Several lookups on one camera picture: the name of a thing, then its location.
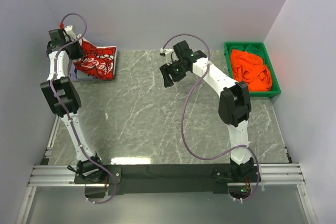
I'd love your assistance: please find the white t-shirt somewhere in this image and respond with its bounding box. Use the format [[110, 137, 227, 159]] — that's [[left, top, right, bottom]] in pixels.
[[73, 38, 118, 81]]

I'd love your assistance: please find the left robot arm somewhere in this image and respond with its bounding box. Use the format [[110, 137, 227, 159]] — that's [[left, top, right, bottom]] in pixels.
[[40, 26, 107, 184]]

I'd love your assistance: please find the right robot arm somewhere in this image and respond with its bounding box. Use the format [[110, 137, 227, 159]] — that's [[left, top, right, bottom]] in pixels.
[[160, 40, 256, 182]]

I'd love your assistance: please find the folded blue printed t-shirt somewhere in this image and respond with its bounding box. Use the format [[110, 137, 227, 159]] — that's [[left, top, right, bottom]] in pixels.
[[75, 69, 94, 80]]

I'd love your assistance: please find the dark green t-shirt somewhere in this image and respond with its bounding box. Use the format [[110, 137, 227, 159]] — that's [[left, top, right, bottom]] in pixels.
[[245, 44, 263, 56]]

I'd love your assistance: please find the orange t-shirt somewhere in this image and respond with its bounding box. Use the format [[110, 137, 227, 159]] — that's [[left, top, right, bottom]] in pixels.
[[230, 49, 272, 92]]

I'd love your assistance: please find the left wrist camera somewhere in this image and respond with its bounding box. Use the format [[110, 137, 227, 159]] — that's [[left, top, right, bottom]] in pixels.
[[59, 23, 77, 41]]

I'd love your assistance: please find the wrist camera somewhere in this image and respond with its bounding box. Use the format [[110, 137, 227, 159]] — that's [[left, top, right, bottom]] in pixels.
[[160, 48, 178, 65], [59, 23, 77, 41]]

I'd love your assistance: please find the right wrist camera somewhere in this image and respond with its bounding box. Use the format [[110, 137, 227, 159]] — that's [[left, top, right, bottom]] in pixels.
[[160, 48, 178, 65]]

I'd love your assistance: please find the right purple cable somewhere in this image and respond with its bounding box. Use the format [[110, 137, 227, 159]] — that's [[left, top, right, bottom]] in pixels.
[[162, 34, 262, 204]]

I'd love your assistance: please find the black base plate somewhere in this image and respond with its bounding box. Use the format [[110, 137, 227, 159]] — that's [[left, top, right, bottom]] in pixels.
[[73, 164, 263, 198]]

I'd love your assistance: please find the aluminium rail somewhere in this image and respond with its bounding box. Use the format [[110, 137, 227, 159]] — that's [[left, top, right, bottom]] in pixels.
[[28, 163, 306, 187]]

